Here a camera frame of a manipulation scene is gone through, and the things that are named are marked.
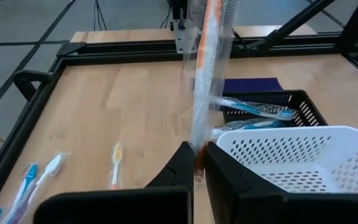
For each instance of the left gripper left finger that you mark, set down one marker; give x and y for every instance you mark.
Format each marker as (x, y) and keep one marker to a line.
(172, 177)

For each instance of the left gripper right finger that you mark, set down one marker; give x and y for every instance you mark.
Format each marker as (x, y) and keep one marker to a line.
(228, 193)

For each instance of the orange toothbrush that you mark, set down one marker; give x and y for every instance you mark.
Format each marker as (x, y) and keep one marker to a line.
(208, 62)

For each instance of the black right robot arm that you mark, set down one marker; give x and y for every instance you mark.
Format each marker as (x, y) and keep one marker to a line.
(174, 9)

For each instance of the yellow wrapped toothbrush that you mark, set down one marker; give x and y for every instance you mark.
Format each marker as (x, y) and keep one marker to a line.
(117, 155)

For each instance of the white perforated plastic basket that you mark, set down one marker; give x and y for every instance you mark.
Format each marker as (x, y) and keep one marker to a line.
(291, 132)

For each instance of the dark blue flat lid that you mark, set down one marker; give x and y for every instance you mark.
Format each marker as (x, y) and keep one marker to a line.
(250, 84)

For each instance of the black slotted plastic basket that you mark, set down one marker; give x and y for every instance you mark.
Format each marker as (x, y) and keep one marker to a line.
(291, 92)

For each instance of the white wrapped toothbrush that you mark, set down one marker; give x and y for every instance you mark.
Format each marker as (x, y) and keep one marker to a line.
(53, 166)

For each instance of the black aluminium table frame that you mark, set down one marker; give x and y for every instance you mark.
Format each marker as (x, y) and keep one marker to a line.
(135, 51)

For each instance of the black frame hook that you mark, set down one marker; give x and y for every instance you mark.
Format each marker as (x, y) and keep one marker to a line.
(26, 81)

